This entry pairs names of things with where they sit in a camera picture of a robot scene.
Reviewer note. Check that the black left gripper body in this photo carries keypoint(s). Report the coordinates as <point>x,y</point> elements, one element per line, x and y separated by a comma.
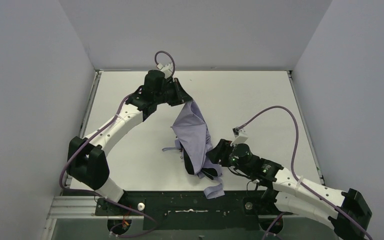
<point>179,91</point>

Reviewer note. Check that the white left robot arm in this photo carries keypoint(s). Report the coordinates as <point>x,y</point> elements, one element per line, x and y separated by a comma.
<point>87,157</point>

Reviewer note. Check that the aluminium frame rail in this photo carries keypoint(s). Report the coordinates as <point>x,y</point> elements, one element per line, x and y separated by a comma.
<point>72,217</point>

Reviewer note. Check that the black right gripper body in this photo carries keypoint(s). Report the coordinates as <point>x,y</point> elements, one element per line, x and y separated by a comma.
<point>221,152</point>

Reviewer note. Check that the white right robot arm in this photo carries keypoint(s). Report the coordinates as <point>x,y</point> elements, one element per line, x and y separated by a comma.
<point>345,212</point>

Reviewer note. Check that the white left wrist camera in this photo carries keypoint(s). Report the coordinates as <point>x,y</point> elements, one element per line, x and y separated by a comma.
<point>167,69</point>

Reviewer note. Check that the purple folding umbrella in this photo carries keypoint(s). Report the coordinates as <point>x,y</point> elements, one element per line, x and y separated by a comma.
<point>193,139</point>

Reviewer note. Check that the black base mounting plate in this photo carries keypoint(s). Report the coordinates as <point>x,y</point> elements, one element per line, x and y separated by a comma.
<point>191,210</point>

